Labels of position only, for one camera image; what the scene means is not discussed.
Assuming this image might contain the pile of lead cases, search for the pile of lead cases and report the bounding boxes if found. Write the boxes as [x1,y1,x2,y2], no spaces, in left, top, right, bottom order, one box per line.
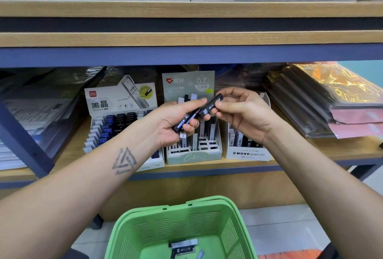
[169,238,206,259]

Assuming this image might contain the lead case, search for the lead case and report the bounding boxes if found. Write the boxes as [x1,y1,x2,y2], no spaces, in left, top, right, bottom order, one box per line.
[200,93,225,117]

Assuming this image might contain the pale green display box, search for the pale green display box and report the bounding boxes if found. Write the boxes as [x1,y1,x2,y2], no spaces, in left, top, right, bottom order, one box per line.
[162,70,223,166]

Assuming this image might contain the white display box red label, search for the white display box red label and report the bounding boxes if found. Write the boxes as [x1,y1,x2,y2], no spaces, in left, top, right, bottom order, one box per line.
[84,75,165,172]

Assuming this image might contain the dark plastic-wrapped packs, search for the dark plastic-wrapped packs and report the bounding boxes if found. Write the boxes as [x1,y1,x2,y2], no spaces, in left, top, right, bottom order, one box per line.
[215,62,383,140]

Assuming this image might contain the colourful printed mat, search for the colourful printed mat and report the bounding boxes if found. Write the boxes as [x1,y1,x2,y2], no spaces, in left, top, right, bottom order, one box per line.
[257,249,324,259]

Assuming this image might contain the green plastic basket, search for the green plastic basket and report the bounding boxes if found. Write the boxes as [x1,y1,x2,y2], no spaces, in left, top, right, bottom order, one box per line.
[105,195,259,259]

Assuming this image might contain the person's left hand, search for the person's left hand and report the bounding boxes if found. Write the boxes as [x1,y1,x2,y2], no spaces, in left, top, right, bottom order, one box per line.
[144,98,211,149]

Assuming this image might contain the person's left forearm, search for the person's left forearm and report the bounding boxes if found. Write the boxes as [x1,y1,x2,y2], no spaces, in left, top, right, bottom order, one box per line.
[0,129,162,259]

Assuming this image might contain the stack of wrapped paper packs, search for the stack of wrapped paper packs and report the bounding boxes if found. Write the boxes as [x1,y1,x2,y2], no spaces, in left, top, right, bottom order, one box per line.
[0,67,105,172]

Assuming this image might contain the clear plastic display box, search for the clear plastic display box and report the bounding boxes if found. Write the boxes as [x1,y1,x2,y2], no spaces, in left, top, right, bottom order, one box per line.
[224,91,275,162]

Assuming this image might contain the person's right forearm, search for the person's right forearm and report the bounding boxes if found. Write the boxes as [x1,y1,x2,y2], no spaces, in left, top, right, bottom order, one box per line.
[263,121,383,259]

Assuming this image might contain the person's right hand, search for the person's right hand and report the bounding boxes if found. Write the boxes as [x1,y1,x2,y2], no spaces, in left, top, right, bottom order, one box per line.
[211,86,283,145]

